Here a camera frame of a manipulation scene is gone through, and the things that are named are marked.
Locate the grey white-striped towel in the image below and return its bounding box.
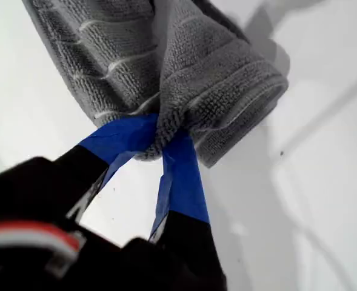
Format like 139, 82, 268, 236
22, 0, 290, 169

